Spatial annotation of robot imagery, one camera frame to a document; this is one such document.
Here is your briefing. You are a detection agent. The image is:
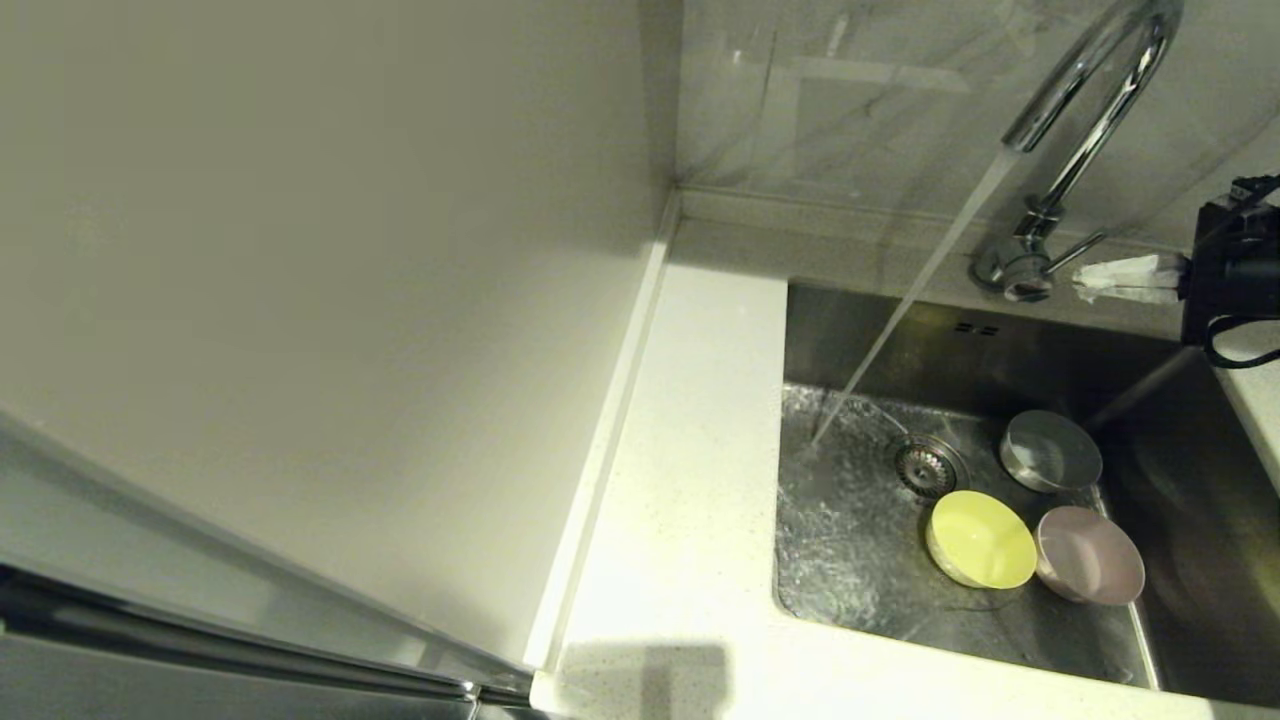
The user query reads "light blue bowl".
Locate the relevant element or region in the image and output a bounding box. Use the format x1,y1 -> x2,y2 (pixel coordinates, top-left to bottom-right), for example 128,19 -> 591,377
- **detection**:
1000,409 -> 1104,494

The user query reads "chrome gooseneck faucet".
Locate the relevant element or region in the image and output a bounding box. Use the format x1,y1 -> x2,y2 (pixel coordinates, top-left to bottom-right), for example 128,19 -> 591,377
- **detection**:
968,0 -> 1186,304

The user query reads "round metal drain strainer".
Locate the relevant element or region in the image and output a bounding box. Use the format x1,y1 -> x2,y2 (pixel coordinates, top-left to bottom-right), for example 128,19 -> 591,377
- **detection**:
890,432 -> 969,501

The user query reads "yellow bowl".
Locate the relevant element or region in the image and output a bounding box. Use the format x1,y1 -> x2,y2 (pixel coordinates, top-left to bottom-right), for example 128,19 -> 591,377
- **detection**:
925,489 -> 1038,590

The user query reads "stainless steel sink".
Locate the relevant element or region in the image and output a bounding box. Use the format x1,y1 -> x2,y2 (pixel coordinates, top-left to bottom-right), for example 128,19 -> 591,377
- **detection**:
770,280 -> 1280,709

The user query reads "running water stream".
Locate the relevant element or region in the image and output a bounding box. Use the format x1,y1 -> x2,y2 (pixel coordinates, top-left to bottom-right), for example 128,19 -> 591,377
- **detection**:
808,148 -> 1021,449

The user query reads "pink bowl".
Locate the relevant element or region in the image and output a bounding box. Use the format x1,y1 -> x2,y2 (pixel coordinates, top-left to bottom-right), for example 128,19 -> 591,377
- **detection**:
1036,505 -> 1146,606

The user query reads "white tall cabinet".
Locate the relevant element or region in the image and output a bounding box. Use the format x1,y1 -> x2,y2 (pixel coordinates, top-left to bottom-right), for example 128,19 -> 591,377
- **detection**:
0,0 -> 683,691

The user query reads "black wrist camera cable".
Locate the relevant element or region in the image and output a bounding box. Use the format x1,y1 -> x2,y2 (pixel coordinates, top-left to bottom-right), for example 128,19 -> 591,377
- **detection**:
1200,175 -> 1280,371

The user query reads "grey appliance door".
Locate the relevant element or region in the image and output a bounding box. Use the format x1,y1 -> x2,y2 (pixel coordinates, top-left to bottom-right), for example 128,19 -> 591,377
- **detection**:
0,565 -> 541,720

